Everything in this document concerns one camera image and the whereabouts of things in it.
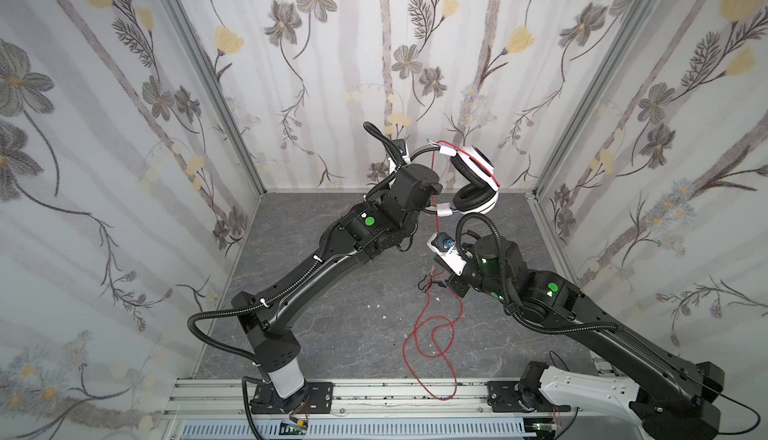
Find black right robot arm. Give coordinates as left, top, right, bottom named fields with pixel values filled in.
left=428, top=213, right=725, bottom=439

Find white headphones with black pads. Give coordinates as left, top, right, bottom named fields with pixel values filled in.
left=410, top=140, right=500, bottom=217

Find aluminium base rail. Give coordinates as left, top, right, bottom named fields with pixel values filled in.
left=161, top=377, right=601, bottom=421

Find red headphone cable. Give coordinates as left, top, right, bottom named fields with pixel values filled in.
left=400, top=139, right=502, bottom=402

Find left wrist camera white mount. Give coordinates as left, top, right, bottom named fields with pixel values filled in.
left=388, top=139, right=411, bottom=173

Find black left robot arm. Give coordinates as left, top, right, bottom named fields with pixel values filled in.
left=187, top=122, right=442, bottom=403

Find white slotted cable duct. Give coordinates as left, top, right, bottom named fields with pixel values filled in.
left=179, top=418, right=541, bottom=440

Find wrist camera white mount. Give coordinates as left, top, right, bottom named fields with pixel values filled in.
left=388, top=139, right=411, bottom=173
left=427, top=231, right=467, bottom=276

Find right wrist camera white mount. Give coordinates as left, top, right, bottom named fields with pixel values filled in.
left=427, top=231, right=467, bottom=276

